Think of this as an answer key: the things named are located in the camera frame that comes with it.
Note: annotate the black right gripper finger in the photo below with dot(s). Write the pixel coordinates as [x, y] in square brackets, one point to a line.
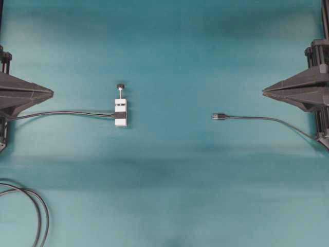
[311, 76]
[304, 103]

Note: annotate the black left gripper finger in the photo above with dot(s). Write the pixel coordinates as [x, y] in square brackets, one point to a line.
[11, 83]
[14, 103]

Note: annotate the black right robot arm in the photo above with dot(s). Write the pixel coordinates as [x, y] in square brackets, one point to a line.
[308, 90]

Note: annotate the black vertical frame post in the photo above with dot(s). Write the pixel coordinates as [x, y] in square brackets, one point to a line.
[324, 14]

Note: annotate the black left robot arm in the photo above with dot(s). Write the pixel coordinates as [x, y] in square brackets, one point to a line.
[6, 58]

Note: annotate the white female USB connector block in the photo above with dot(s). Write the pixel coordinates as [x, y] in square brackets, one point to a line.
[120, 114]

